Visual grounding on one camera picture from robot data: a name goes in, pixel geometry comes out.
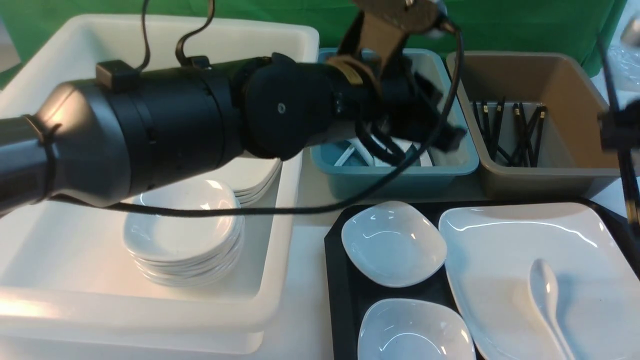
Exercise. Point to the clear plastic bag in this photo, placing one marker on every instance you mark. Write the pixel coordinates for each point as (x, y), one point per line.
(624, 63)

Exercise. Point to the green cloth backdrop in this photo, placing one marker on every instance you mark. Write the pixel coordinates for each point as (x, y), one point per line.
(569, 27)

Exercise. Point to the black serving tray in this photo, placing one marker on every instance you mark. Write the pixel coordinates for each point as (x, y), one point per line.
(351, 293)

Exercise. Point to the stack of white bowls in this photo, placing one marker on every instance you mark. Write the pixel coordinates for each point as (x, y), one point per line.
(185, 252)

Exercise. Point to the stack of white plates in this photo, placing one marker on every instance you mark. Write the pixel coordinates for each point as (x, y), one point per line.
(249, 178)

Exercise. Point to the brown plastic bin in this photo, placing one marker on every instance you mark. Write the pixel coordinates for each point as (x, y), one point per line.
(571, 162)

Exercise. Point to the large white plastic tub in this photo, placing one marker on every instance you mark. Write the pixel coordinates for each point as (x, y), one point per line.
(59, 259)

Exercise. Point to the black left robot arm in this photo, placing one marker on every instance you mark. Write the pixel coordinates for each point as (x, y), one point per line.
(97, 142)

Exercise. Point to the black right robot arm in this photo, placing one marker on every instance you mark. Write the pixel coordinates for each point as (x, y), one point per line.
(619, 132)

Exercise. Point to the black chopsticks in bin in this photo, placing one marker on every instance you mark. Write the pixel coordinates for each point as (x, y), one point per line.
(520, 130)

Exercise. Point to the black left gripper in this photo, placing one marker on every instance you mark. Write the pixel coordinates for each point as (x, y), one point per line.
(407, 111)

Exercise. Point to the white bowl tray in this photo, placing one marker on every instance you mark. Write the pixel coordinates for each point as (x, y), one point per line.
(404, 329)
(394, 245)

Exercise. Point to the large white rectangular plate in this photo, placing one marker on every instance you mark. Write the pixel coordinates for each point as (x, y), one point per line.
(490, 250)

